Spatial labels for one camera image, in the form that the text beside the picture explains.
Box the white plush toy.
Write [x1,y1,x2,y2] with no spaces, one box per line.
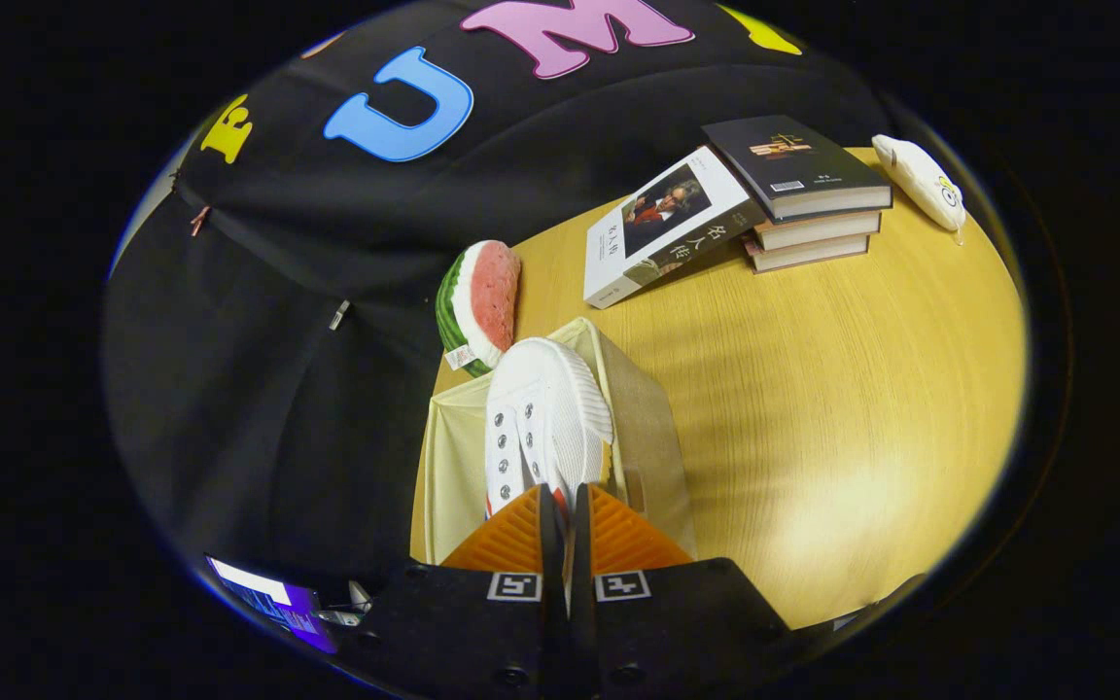
[873,134,967,232]

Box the tan edged book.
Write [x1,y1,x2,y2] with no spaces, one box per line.
[743,233,870,273]
[752,210,882,251]

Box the white canvas shoe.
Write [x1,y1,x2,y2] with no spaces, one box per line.
[484,337,614,516]

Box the black cover book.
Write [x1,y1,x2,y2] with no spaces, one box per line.
[702,115,893,221]

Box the beige fabric storage box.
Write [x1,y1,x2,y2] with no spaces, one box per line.
[411,316,699,567]

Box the black backdrop cloth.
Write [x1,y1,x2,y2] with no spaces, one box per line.
[101,0,911,604]

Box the watermelon slice toy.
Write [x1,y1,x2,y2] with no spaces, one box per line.
[436,240,522,378]

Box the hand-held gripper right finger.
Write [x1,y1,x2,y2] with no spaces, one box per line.
[570,483,796,700]

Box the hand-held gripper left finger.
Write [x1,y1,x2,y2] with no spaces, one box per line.
[334,483,571,700]

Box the white portrait cover book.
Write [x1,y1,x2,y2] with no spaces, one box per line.
[583,146,765,310]

